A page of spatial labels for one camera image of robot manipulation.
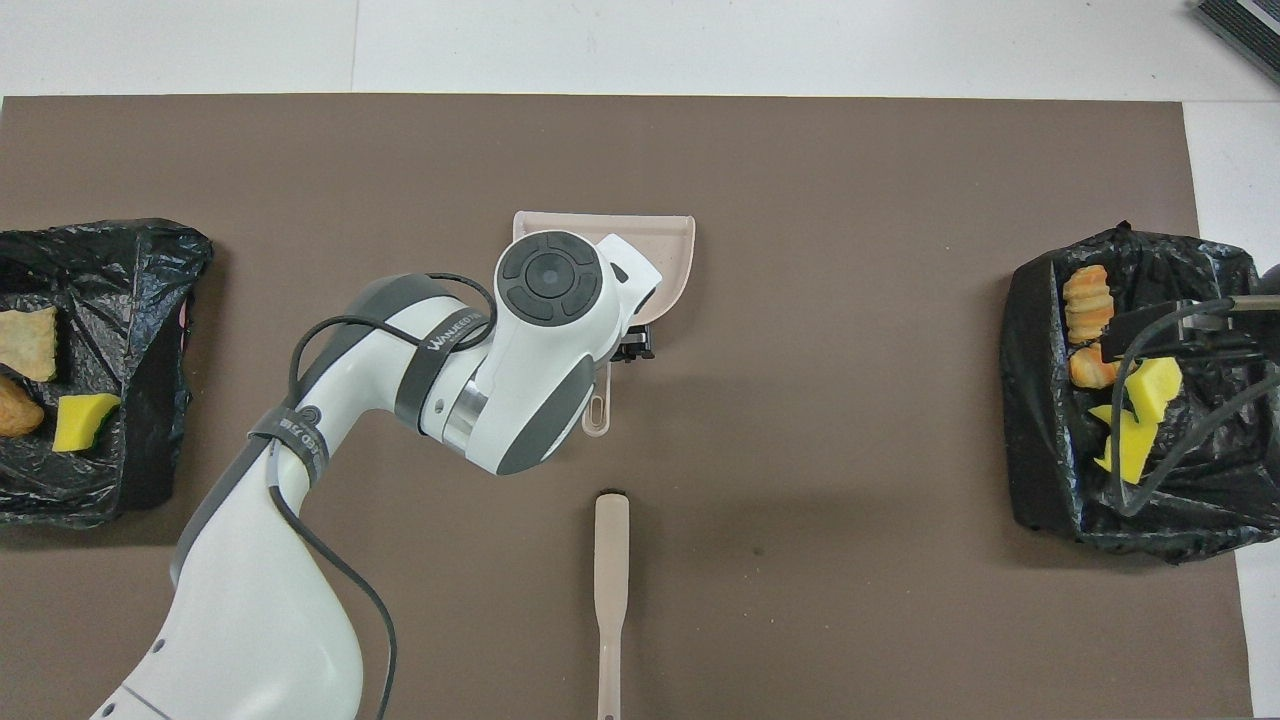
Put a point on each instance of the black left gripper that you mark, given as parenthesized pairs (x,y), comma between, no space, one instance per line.
(637,343)

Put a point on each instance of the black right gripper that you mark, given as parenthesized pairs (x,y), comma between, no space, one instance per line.
(1170,330)

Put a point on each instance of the croissant piece with pale side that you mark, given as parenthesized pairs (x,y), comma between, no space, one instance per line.
(1088,300)

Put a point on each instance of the beige plastic dustpan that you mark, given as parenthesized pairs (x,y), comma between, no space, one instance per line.
(670,250)

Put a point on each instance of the notched yellow sponge piece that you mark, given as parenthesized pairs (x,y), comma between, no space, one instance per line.
(1128,450)

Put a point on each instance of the beige brush with black bristles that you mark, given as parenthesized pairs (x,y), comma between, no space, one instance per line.
(611,540)

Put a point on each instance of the small yellow sponge wedge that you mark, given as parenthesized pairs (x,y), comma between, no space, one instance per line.
(80,422)

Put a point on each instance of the pale torn bread chunk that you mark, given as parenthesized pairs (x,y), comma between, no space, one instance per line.
(28,342)

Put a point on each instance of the brown bread roll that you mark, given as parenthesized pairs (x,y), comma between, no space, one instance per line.
(18,408)

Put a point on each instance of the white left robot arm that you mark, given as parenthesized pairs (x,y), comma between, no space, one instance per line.
(280,600)

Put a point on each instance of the black bag lined bin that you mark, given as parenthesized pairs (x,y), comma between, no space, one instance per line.
(1040,400)
(120,300)

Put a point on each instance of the large brown table mat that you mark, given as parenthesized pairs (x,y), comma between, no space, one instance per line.
(640,160)

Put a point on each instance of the grey ribbed panel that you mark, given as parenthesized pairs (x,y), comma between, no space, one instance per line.
(1245,25)

